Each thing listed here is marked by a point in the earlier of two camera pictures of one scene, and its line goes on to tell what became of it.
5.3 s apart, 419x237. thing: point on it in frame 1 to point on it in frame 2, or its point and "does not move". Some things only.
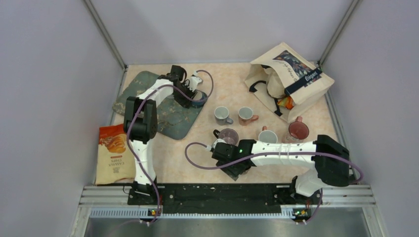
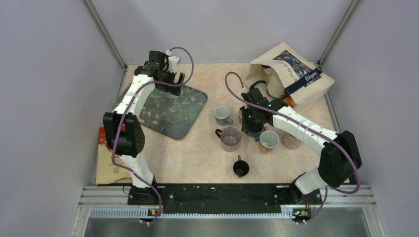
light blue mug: (221, 113) does not move
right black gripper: (234, 173) to (247, 126)
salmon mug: (267, 136) does not move
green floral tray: (174, 119) does not move
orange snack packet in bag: (287, 102) does not move
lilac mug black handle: (230, 136) does not move
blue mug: (199, 99) to (256, 135)
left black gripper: (186, 102) to (174, 90)
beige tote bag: (289, 82) does not move
